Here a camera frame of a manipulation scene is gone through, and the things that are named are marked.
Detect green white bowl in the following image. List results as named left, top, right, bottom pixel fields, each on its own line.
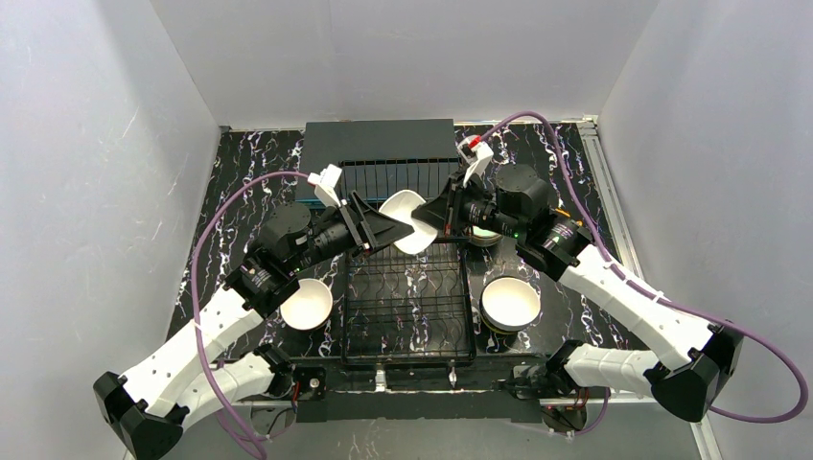
left=379, top=190, right=438, bottom=255

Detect orange white bowl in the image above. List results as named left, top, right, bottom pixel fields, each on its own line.
left=279, top=278, right=334, bottom=331

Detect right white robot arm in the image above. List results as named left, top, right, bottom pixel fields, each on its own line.
left=411, top=165, right=743, bottom=423

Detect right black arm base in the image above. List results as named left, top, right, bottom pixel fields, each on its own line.
left=492, top=339, right=611, bottom=438

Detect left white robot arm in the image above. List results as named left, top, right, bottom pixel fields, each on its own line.
left=93, top=194, right=414, bottom=459

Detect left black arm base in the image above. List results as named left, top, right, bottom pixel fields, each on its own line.
left=246, top=344, right=326, bottom=440

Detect pale green bowl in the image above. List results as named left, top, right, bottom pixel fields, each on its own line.
left=470, top=226, right=503, bottom=248

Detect dark grey flat box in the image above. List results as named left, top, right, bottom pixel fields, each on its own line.
left=299, top=119, right=460, bottom=206

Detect dark striped white bowl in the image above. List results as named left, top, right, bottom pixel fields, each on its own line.
left=479, top=276, right=542, bottom=334

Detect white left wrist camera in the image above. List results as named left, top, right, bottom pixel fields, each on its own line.
left=308, top=164, right=342, bottom=208

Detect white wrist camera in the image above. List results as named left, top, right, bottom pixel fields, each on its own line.
left=308, top=164, right=342, bottom=208
left=456, top=135, right=494, bottom=187

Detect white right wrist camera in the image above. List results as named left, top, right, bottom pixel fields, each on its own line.
left=456, top=135, right=494, bottom=187

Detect black wire dish rack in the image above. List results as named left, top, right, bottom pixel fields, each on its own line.
left=339, top=158, right=476, bottom=368

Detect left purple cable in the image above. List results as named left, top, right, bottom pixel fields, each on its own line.
left=190, top=171, right=312, bottom=460

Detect purple cable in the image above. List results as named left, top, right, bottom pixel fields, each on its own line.
left=190, top=171, right=312, bottom=460
left=481, top=110, right=810, bottom=425

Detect aluminium table edge rail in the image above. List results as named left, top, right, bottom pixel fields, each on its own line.
left=575, top=117, right=642, bottom=276

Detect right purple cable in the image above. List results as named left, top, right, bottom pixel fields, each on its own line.
left=481, top=110, right=810, bottom=425

